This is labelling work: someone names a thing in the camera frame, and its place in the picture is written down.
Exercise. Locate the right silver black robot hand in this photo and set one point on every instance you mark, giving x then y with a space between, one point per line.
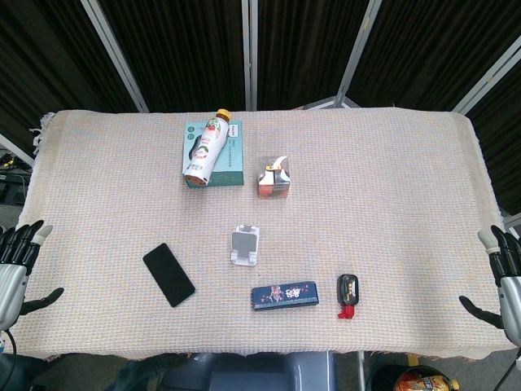
510 301

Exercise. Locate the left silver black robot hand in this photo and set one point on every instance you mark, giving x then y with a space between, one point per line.
12 285

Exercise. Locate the black smartphone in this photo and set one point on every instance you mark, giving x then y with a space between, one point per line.
169 275

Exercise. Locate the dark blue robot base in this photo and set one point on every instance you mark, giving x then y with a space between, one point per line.
252 372

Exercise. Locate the white phone stand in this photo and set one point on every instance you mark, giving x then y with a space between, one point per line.
245 244

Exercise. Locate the orange snack bag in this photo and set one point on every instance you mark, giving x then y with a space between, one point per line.
425 383

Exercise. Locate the dark ink bottle red cap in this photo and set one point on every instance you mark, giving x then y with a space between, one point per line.
348 289

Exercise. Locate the metal table leg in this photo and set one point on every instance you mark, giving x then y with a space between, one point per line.
361 370

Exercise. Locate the black folding screen panel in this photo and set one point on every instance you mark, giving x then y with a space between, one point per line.
301 53
504 134
49 61
427 53
183 53

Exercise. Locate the beige woven tablecloth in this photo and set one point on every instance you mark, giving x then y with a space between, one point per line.
366 203

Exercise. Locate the dark blue pencil case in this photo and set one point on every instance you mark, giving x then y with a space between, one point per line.
285 296

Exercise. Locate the white drink bottle yellow cap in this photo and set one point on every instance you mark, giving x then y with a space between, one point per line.
207 146

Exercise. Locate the teal cardboard product box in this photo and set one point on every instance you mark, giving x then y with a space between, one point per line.
232 163

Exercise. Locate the clear plastic product box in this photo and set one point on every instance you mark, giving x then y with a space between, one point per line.
274 181

